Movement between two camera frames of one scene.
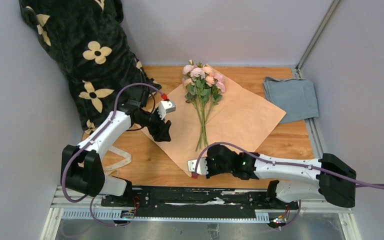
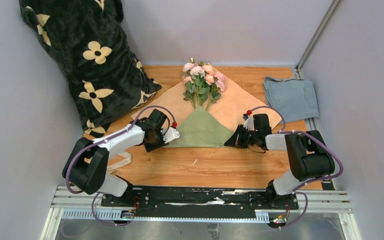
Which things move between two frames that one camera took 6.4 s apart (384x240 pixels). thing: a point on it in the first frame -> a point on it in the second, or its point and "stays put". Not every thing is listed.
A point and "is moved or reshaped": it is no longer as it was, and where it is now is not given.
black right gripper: [210, 173] -> [237, 140]
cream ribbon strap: [123, 153] stays put
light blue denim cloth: [295, 97] stays put
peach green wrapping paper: [240, 120] is moved or reshaped
